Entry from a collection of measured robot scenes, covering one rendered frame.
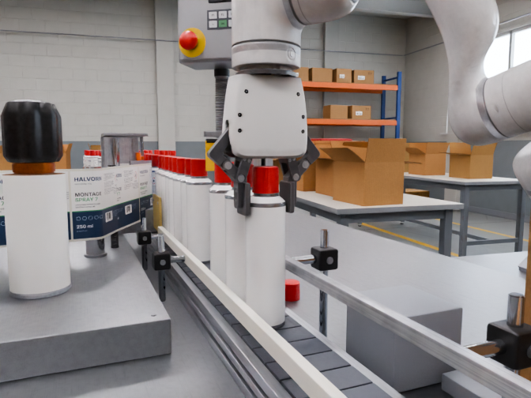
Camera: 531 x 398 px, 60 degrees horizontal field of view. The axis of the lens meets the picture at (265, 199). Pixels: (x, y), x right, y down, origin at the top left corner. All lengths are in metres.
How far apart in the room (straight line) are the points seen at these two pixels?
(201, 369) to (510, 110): 0.66
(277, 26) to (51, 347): 0.47
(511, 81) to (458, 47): 0.11
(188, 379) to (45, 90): 8.23
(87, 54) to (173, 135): 1.96
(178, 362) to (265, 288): 0.15
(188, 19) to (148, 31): 7.75
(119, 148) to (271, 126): 0.78
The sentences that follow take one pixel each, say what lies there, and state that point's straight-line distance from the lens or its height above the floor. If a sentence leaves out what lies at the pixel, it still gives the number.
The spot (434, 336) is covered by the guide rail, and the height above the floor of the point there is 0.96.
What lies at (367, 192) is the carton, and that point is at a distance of 2.58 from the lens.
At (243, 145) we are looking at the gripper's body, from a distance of 0.54.
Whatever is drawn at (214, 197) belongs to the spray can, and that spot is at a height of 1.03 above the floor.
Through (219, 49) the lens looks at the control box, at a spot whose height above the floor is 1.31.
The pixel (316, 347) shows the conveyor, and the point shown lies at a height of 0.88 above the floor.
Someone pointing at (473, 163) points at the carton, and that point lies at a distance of 5.07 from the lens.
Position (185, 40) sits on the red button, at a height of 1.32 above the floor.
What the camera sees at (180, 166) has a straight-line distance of 0.99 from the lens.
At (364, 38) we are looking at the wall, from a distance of 9.92.
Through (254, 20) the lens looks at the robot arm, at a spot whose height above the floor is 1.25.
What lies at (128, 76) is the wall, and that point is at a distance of 8.62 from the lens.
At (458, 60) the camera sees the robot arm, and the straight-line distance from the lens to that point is 0.93.
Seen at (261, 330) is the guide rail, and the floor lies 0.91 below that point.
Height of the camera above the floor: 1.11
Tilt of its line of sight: 7 degrees down
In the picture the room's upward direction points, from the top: straight up
